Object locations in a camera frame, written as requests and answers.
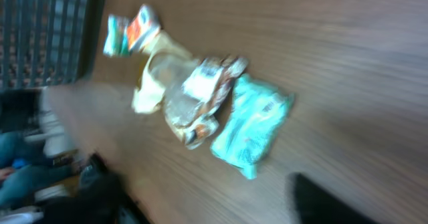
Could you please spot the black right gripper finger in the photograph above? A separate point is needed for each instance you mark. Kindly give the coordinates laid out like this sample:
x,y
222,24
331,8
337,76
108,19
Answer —
x,y
315,205

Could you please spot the light green wipes packet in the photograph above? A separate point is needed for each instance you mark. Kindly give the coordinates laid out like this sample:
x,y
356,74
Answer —
x,y
258,109

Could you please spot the clear brown snack bag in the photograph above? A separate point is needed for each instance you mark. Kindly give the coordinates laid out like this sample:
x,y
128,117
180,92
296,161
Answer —
x,y
186,89

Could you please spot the orange small carton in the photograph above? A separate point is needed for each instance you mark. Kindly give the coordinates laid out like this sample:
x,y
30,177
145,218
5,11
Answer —
x,y
142,29

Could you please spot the teal white small carton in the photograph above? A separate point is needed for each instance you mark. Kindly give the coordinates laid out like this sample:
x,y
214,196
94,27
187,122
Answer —
x,y
116,44

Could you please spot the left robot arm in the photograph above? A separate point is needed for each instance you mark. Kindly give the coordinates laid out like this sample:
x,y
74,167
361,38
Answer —
x,y
101,198

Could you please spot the seated person in jeans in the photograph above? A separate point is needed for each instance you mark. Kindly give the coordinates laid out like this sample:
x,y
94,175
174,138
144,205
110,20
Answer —
x,y
26,169

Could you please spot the grey plastic mesh basket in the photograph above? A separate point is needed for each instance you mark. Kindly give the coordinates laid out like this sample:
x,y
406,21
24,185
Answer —
x,y
48,42

